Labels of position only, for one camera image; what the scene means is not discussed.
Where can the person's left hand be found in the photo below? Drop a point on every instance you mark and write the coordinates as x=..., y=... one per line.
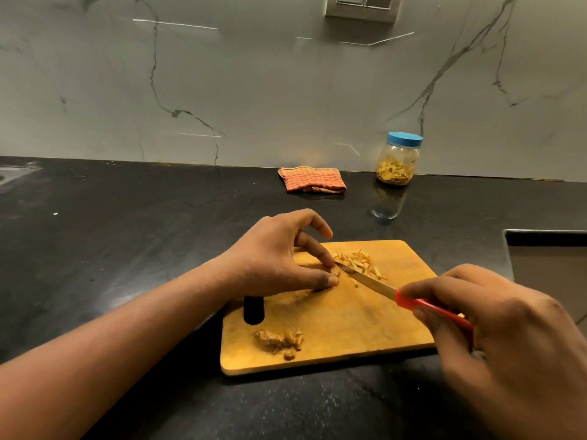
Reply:
x=270, y=261

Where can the person's right hand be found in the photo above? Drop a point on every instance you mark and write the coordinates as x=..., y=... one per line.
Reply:
x=518, y=352

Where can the knobby ginger piece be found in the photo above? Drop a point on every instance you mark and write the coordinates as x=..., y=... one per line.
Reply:
x=268, y=339

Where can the chopped ginger strips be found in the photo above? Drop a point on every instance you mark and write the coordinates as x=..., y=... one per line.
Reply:
x=360, y=262

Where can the small round ginger end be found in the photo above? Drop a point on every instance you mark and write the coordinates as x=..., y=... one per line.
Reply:
x=289, y=355

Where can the blue-lidded plastic jar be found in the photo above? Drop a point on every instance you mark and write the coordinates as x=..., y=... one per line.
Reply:
x=398, y=159

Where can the person's left forearm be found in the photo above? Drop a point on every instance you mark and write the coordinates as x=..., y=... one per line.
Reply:
x=91, y=357

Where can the blue jar lid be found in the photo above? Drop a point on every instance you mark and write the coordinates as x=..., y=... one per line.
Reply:
x=404, y=140

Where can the beige cabinet door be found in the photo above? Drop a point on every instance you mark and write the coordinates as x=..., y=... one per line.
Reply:
x=545, y=270

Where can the orange checked cloth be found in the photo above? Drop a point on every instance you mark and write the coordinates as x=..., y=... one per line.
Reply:
x=313, y=180

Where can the wooden cutting board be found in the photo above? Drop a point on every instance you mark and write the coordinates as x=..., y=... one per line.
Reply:
x=339, y=325

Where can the steel sink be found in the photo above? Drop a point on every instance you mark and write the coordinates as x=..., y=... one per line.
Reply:
x=16, y=171

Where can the grey wall switch plate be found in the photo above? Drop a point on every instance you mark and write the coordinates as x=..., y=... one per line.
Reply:
x=364, y=6

